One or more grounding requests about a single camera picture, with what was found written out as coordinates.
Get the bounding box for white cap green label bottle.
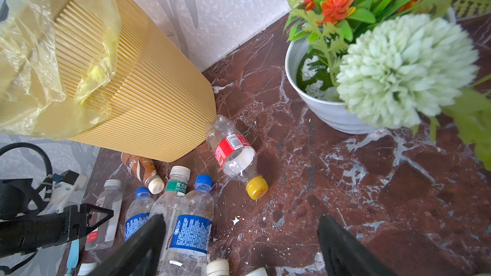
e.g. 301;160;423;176
150;166;191;275

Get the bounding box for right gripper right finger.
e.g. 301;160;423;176
317;215;396;276

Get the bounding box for red label clear bottle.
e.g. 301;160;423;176
84;179;124;252

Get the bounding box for white ribbed flower pot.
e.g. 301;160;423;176
285;39;375;135

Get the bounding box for blue cap Pepsi water bottle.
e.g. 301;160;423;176
124;187;155;241

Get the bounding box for brown Nescafe coffee bottle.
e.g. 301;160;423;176
121;153;166;195

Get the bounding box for artificial flower plant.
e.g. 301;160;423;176
285;0;490;168

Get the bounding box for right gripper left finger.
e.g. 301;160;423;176
89;214;166;276

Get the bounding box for blue cap blue label bottle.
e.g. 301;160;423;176
159;175;214;275

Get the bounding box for yellow ribbed trash bin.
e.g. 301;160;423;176
49;0;217;163

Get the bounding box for yellow cap red label bottle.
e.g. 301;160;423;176
205;114;269;200

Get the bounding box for light blue spatula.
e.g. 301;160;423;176
65;240;80;276

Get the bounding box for yellow plastic bin liner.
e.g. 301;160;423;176
1;0;121;140

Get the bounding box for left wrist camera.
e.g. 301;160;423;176
41;170;89;215

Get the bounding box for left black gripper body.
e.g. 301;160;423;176
1;179;114;258

